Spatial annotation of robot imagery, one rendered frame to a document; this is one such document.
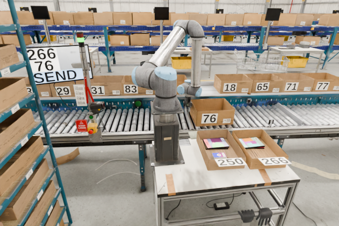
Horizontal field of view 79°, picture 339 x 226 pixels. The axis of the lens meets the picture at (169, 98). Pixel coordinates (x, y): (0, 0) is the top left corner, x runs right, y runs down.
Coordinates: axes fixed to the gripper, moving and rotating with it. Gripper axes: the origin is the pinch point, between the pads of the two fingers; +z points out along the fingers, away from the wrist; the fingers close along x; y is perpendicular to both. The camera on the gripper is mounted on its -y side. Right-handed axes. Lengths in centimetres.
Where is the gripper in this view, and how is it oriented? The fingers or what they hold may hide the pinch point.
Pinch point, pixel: (186, 111)
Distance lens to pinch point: 224.6
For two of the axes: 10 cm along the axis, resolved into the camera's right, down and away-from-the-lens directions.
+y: 0.7, 4.0, -9.2
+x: 10.0, -0.2, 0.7
